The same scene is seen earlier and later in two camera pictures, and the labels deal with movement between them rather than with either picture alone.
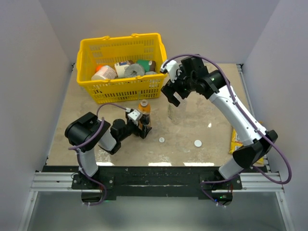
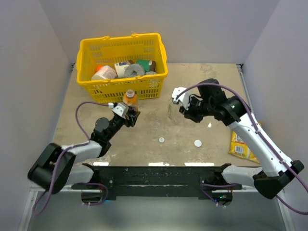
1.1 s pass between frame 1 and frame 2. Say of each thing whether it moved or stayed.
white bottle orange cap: stayed
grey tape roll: stayed
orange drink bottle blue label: moved
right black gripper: moved
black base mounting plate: stayed
